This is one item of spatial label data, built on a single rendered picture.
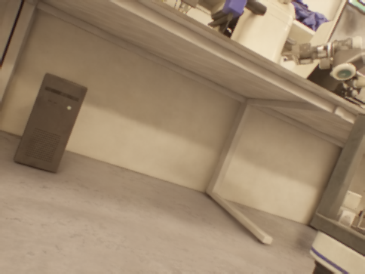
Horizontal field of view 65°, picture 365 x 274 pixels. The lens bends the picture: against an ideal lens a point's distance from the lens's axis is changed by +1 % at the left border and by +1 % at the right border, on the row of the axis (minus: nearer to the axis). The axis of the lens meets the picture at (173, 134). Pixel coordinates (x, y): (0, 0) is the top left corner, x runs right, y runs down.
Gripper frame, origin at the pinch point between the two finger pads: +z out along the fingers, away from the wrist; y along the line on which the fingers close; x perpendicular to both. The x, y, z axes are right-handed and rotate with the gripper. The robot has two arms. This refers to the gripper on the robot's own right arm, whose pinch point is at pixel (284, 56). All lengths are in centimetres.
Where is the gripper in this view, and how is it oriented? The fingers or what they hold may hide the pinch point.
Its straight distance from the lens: 152.2
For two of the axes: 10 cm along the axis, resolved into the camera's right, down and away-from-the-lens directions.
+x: 0.8, -9.9, 1.4
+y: 5.1, 1.6, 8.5
